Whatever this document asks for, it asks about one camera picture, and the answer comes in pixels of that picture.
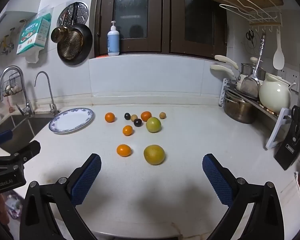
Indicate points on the orange flat object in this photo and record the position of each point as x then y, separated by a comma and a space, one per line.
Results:
102, 56

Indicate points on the blue white pump bottle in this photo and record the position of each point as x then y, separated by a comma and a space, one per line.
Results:
113, 40

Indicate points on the orange mandarin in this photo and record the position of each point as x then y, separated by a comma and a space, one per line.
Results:
127, 130
110, 117
124, 150
146, 115

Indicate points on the brass mesh skimmer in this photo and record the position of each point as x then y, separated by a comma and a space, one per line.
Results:
72, 45

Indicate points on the brass ladle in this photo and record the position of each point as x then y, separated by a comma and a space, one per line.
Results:
58, 35

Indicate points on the dark brown window frame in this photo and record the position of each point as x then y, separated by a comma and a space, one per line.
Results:
165, 17

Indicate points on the dark purple plum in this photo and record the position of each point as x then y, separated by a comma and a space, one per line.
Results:
137, 122
127, 116

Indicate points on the white rice paddle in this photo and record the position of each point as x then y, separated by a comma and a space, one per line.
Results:
278, 57

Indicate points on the white wall socket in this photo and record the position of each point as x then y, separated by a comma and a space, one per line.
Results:
288, 75

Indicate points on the brass wall hook rail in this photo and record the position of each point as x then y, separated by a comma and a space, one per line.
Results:
6, 43

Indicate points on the tall steel kitchen faucet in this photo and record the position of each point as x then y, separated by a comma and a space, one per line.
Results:
20, 90

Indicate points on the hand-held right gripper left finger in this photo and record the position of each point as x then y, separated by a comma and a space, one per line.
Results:
86, 180

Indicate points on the round steel steamer plate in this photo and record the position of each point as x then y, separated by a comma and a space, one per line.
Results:
83, 11

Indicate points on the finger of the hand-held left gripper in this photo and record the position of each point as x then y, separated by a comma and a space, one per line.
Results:
2, 137
27, 151

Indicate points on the slim steel gooseneck faucet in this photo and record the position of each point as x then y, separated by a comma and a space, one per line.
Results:
48, 90

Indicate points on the steel cooking pot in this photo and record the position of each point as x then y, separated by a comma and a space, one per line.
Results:
237, 110

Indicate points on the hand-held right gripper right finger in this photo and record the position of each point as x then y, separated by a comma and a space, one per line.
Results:
217, 180

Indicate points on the small tan round fruit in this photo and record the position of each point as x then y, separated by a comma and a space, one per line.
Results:
134, 117
162, 115

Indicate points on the blue rimmed white plate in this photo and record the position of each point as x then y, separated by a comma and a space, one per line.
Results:
71, 120

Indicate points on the teal white tissue box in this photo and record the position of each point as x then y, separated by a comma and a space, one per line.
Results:
33, 33

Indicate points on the black kitchen scissors on wall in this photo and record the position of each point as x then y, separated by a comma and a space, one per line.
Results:
250, 37

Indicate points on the steel slotted ladle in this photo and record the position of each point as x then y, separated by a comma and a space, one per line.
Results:
250, 86

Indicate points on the black frying pan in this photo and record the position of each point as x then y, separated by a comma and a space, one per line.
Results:
86, 42

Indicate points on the white ceramic pot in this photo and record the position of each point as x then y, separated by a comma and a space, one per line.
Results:
275, 95

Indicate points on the white dish rack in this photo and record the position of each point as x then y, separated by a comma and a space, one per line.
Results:
277, 127

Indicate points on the large yellow-green citrus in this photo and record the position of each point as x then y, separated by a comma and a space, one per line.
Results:
153, 124
154, 154

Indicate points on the black knife block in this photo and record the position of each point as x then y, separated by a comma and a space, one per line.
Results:
288, 152

